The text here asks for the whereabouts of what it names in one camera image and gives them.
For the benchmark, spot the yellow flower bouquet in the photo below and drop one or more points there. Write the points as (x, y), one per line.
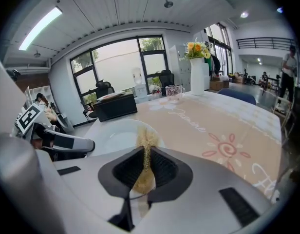
(196, 49)

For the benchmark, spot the wooden rack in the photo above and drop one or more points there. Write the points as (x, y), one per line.
(284, 113)

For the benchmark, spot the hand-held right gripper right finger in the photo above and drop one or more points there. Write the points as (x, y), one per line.
(201, 191)

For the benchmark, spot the white shelf unit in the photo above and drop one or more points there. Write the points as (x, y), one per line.
(30, 94)

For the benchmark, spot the black-framed window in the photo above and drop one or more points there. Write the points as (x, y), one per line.
(118, 62)

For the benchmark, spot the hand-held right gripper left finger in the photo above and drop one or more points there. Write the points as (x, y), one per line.
(86, 179)

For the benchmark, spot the blue chair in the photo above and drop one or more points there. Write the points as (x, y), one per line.
(237, 97)

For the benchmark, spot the clothes rack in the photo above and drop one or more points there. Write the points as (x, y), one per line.
(213, 64)

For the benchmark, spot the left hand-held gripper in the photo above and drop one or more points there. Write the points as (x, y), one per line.
(28, 117)

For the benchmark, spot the black box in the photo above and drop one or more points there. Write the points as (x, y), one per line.
(116, 108)

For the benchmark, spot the ceiling spotlight fixture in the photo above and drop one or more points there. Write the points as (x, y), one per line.
(168, 4)
(37, 55)

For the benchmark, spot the cardboard box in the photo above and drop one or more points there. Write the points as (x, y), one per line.
(218, 85)

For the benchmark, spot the white vase with flowers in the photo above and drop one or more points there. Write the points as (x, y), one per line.
(180, 67)

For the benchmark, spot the long ceiling light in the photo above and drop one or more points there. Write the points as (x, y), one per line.
(40, 28)

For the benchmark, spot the black office chair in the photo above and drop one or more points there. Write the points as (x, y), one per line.
(167, 78)
(88, 108)
(105, 89)

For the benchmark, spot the beige checked tablecloth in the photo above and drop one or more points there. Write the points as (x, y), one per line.
(213, 121)

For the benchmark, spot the water dispenser bottle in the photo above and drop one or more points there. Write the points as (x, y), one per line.
(137, 75)

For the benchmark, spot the clear glass cup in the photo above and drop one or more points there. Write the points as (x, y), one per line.
(174, 94)

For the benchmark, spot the white water dispenser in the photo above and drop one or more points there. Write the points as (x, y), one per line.
(140, 92)

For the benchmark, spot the black balcony railing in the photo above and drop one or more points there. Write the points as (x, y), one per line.
(264, 43)

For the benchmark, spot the plain white plate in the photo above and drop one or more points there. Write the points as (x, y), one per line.
(120, 135)

